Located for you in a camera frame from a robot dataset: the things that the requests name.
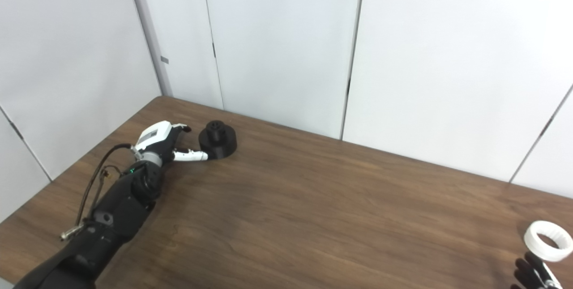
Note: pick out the round black plastic part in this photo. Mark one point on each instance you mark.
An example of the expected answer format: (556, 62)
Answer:
(219, 143)

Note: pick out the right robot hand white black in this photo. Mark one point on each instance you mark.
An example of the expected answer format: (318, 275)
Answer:
(530, 275)

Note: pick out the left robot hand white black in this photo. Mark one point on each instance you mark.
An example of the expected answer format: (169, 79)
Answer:
(154, 137)

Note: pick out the gray corner post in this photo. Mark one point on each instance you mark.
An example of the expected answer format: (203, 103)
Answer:
(147, 34)

